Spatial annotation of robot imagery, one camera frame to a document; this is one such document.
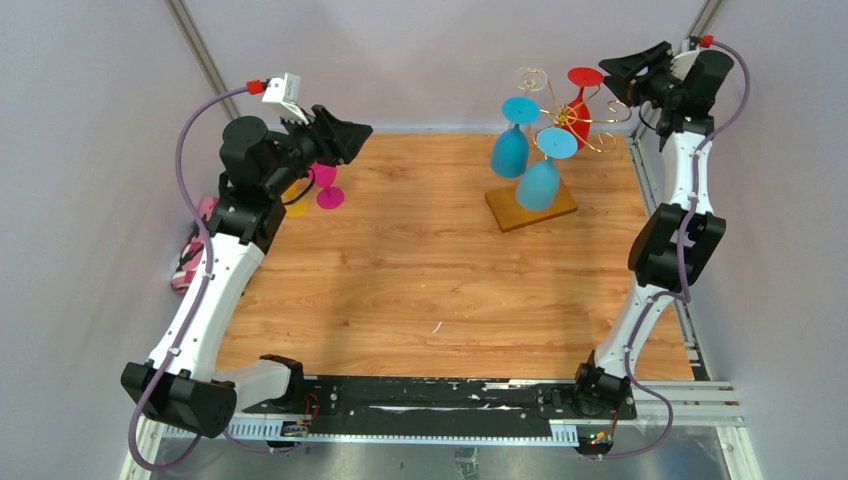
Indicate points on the red wine glass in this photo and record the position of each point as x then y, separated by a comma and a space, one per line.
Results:
578, 117

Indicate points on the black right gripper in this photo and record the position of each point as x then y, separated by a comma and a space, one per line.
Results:
631, 90

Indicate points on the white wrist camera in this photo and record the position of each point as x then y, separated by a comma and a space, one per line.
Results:
281, 95
690, 48

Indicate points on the pink camouflage cloth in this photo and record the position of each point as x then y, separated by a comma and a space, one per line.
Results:
190, 256

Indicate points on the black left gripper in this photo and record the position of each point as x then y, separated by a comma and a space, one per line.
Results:
337, 141

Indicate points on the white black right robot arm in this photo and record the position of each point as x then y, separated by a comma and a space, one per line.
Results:
672, 249

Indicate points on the blue wine glass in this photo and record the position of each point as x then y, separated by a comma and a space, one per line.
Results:
510, 153
539, 185

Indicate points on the black mounting base plate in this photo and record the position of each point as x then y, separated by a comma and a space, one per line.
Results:
437, 407

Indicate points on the blue wine glass front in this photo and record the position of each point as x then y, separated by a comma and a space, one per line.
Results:
539, 185

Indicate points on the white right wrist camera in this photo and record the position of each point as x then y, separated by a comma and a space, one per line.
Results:
690, 48

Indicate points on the gold wire glass rack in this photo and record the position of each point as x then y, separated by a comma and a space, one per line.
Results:
601, 142

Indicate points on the clear wine glass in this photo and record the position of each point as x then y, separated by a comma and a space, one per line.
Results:
529, 79

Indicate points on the blue wine glass rear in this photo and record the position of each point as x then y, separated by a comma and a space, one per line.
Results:
510, 153

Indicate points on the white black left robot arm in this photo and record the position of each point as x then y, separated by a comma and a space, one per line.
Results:
179, 384

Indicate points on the yellow wine glass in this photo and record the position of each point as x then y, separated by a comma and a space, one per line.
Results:
296, 207

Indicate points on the magenta wine glass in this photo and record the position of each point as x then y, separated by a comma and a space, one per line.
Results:
329, 196

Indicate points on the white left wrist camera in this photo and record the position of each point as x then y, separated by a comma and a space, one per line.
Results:
281, 95

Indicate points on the aluminium frame rail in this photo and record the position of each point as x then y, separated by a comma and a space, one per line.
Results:
679, 403

